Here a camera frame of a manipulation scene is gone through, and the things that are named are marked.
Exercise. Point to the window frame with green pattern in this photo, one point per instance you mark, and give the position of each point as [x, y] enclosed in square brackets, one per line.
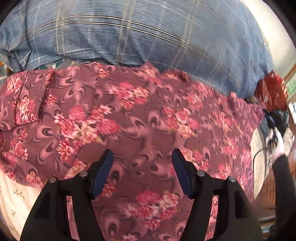
[290, 85]

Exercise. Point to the right white gloved hand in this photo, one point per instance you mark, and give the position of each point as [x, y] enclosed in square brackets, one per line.
[275, 144]

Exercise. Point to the blue plaid quilt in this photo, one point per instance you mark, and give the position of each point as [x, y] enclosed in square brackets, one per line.
[218, 42]

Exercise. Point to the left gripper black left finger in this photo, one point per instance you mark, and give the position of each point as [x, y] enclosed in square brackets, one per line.
[49, 217]

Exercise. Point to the black sleeved right forearm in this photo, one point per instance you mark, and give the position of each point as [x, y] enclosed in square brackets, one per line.
[284, 226]

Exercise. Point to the red plastic bag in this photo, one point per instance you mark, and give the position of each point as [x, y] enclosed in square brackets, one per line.
[272, 92]

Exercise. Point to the maroon floral garment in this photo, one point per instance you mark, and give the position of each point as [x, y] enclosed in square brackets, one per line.
[58, 122]

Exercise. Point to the cream leaf-print pillow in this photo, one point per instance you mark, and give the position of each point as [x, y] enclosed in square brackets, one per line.
[17, 199]

